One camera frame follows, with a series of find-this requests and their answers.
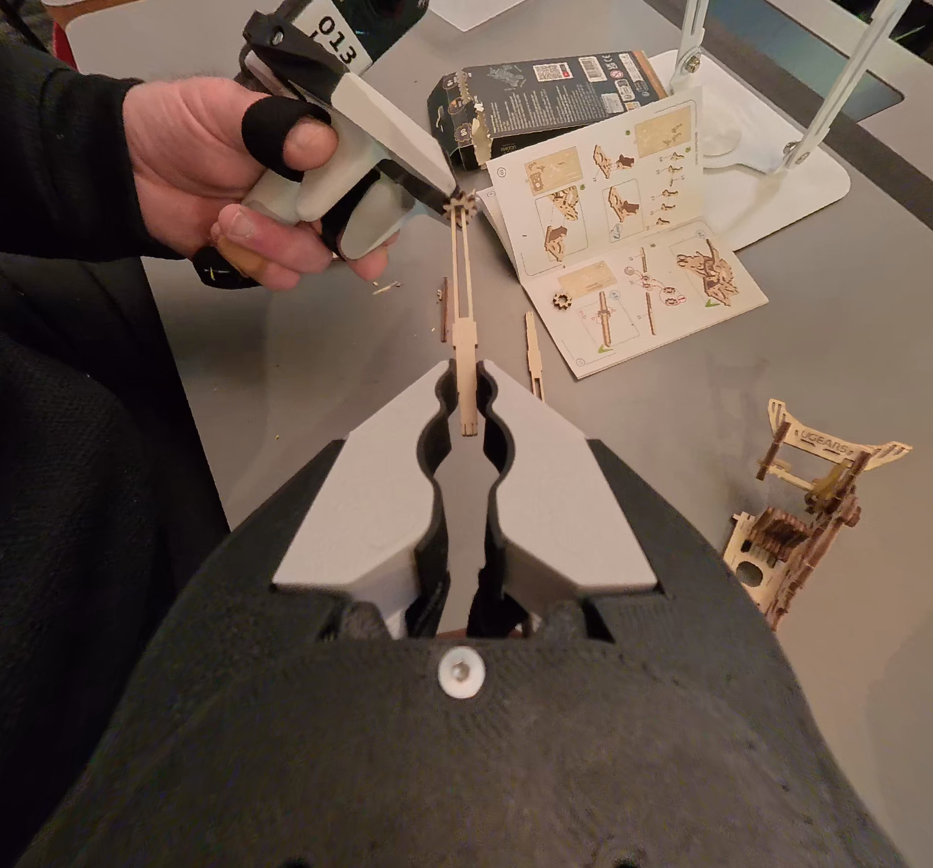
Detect folded instruction booklet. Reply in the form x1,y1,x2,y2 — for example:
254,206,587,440
477,85,770,381

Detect black cardboard box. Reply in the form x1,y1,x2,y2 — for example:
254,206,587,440
426,50,670,171

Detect white overhead stand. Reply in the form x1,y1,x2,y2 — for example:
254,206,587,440
645,0,925,251

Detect long slotted wooden shaft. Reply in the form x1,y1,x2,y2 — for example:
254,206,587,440
449,208,482,441

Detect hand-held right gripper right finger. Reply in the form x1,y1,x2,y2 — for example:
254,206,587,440
466,360,668,639

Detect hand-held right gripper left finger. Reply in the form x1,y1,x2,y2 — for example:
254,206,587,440
271,360,451,640

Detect slotted wooden strip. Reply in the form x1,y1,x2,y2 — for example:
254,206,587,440
525,310,546,403

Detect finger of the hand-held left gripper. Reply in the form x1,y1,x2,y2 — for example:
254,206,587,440
330,72,459,200
337,178,447,260

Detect partly built wooden model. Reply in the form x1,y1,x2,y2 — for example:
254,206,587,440
722,398,912,632

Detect person's left hand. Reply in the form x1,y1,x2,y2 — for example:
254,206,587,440
122,74,391,293

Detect dark flat panel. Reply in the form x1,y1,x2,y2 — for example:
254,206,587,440
710,0,905,126

